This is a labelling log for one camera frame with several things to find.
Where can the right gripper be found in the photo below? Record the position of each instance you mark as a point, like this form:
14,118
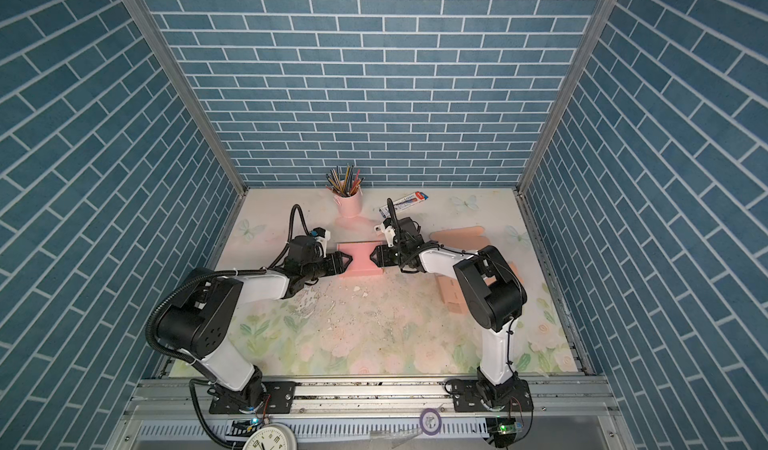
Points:
381,256

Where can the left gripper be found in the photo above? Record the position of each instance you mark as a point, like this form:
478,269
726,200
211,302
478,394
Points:
336,260

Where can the pink paper box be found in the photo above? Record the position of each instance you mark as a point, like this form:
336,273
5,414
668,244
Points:
361,264

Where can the peach paper box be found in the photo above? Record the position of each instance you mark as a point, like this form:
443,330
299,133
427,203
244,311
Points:
469,240

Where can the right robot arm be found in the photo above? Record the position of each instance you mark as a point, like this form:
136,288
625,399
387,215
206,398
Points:
494,295

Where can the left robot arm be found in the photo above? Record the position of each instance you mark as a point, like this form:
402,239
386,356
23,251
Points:
192,323

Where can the blue white pen box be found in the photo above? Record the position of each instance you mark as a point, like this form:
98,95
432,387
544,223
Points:
403,203

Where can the pink pencil bucket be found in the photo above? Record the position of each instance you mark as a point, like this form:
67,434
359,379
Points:
349,206

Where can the coloured pencils bundle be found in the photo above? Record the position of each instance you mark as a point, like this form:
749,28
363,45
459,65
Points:
344,182

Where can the white round clock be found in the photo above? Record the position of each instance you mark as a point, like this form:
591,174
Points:
272,437

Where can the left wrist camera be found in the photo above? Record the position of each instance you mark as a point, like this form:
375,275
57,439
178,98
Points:
321,237

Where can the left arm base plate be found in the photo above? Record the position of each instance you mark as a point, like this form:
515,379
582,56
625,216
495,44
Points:
260,397

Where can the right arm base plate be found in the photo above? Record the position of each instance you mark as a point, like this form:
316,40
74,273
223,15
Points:
480,395

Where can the metal base rail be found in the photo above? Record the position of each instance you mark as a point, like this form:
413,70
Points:
570,411

